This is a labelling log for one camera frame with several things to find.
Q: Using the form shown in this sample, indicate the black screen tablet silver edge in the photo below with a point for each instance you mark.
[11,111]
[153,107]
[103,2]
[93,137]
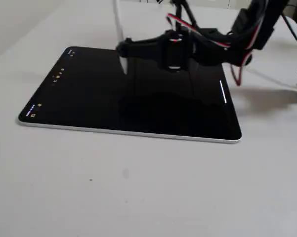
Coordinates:
[128,103]

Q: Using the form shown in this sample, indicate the white stylus pencil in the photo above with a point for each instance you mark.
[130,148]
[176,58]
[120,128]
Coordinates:
[119,27]

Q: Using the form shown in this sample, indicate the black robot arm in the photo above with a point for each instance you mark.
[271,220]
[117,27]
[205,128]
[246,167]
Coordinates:
[257,27]

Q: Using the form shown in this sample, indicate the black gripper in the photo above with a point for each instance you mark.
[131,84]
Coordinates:
[156,42]

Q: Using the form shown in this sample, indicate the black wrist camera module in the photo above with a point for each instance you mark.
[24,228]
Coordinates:
[175,54]

